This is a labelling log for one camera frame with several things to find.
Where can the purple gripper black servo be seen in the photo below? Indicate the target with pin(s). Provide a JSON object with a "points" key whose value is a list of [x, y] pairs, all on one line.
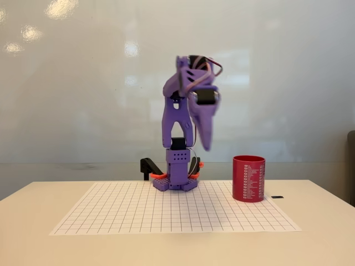
{"points": [[204, 117]]}

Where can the purple robot arm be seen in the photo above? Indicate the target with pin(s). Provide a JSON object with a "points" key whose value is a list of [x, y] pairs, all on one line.
{"points": [[177, 122]]}

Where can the red cup with white print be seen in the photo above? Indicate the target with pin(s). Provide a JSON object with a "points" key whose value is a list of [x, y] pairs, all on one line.
{"points": [[248, 178]]}

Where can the black table clamp orange knob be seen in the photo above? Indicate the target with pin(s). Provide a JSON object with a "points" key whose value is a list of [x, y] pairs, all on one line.
{"points": [[195, 167]]}

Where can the black table clamp orange pad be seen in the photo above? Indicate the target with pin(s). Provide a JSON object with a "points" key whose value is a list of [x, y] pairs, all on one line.
{"points": [[147, 167]]}

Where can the white grid paper mat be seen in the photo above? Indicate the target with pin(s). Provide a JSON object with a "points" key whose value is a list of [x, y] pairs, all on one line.
{"points": [[177, 210]]}

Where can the small black tape mark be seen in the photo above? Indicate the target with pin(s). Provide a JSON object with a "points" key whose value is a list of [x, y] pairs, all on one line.
{"points": [[277, 197]]}

